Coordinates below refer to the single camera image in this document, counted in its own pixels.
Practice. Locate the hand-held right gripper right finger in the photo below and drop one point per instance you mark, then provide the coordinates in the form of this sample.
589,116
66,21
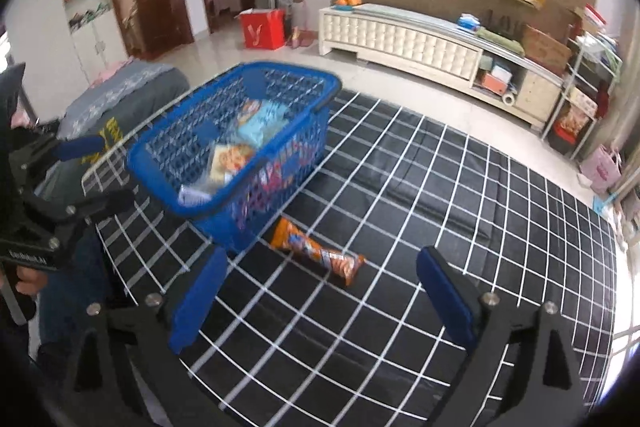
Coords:
445,297

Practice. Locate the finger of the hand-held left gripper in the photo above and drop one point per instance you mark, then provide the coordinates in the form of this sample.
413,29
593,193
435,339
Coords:
75,148
100,203

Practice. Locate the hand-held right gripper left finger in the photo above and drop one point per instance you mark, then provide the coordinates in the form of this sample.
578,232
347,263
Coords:
197,297

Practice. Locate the blue plastic basket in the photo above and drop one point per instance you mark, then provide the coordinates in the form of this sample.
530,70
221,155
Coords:
220,219

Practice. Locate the orange snack bar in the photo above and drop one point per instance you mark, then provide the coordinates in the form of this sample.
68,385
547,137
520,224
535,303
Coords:
320,254

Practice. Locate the person's left hand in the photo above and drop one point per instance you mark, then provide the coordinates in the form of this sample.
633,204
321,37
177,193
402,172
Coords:
25,282

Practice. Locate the dark cloth with yellow print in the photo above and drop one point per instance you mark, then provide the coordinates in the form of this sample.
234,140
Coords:
112,129

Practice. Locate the grey sofa with lace cover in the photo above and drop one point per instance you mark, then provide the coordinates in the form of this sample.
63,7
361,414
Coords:
130,82

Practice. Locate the black checked tablecloth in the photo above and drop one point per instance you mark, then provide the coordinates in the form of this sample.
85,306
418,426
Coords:
400,207

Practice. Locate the pink shopping bag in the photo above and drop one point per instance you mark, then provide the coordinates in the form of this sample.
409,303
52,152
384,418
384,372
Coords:
600,169

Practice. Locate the white paper roll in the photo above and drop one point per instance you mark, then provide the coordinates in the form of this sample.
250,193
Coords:
510,99

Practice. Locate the orange box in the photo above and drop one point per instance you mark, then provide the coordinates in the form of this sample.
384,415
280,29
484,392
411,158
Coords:
494,84

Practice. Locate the red paper bag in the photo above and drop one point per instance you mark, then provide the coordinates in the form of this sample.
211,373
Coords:
262,32

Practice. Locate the white shelf rack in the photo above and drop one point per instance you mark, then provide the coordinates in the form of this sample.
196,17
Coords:
585,97

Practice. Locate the white television cabinet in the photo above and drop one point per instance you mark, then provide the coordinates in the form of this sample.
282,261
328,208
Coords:
400,42

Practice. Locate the green folded cloth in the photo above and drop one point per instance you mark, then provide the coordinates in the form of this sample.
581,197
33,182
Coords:
500,43

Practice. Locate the brown cardboard box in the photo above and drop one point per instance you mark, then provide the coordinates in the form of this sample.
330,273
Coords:
545,49

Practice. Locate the blue tissue box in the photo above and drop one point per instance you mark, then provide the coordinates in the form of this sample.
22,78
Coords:
469,23

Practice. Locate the black router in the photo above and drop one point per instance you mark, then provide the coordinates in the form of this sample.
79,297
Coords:
505,24

